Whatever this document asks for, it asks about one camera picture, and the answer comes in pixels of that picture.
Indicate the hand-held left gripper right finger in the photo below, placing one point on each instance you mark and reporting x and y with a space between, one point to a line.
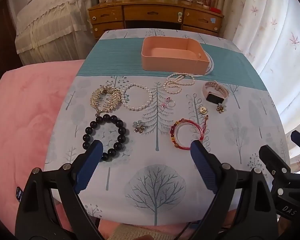
202 165

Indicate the person's beige knit sweater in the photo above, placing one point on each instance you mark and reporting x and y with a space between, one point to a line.
135 233

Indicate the white leaf print curtain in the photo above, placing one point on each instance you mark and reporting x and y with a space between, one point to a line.
270 42

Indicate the round gold pendant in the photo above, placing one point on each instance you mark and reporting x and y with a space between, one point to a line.
203 110

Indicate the tree print tablecloth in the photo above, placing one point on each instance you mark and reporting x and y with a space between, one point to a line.
145 167

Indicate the gold leaf hair comb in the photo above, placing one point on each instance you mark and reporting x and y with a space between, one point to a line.
100 97

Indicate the pink smartwatch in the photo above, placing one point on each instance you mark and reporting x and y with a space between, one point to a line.
213 93

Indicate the white lace cover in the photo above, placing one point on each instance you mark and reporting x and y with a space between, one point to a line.
52 22

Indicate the green and white hook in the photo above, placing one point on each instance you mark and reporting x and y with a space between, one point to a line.
180 17

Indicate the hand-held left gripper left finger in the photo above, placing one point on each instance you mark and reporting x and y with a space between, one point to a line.
89 163

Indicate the red flat case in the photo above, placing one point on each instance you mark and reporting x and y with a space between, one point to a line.
215 10

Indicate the pink blanket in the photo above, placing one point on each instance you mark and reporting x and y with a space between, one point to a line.
27 120

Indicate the dark wooden door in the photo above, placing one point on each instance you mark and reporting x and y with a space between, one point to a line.
2 37

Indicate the wooden desk with drawers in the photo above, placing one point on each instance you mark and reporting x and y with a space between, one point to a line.
150 13

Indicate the black fabric label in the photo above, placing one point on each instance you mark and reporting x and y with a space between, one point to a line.
20 193

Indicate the pink rectangular box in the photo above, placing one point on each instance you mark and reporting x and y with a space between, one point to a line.
170 62

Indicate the grey petal flower brooch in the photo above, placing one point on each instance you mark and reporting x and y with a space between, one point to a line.
139 127

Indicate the small bronze flower charm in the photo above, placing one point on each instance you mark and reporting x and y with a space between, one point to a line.
220 108

